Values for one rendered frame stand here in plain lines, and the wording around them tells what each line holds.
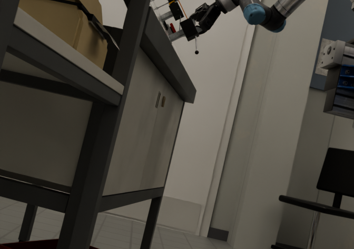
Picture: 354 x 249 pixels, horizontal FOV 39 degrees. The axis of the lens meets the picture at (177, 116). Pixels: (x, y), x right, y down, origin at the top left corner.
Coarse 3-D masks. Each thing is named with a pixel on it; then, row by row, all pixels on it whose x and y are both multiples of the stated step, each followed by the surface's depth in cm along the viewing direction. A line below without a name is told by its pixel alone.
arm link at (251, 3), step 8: (240, 0) 192; (248, 0) 189; (256, 0) 189; (248, 8) 188; (256, 8) 186; (264, 8) 191; (248, 16) 187; (256, 16) 187; (264, 16) 189; (256, 24) 191
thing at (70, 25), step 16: (32, 0) 85; (48, 0) 85; (64, 0) 85; (80, 0) 86; (96, 0) 100; (32, 16) 84; (48, 16) 84; (64, 16) 84; (80, 16) 84; (96, 16) 99; (64, 32) 84; (80, 32) 84; (96, 32) 94; (80, 48) 86; (96, 48) 96; (96, 64) 98
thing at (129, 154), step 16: (144, 64) 140; (144, 80) 144; (160, 80) 166; (128, 96) 130; (144, 96) 149; (160, 96) 172; (128, 112) 134; (144, 112) 154; (128, 128) 138; (144, 128) 159; (128, 144) 142; (144, 144) 164; (112, 160) 129; (128, 160) 146; (144, 160) 170; (112, 176) 132; (128, 176) 151; (112, 192) 136
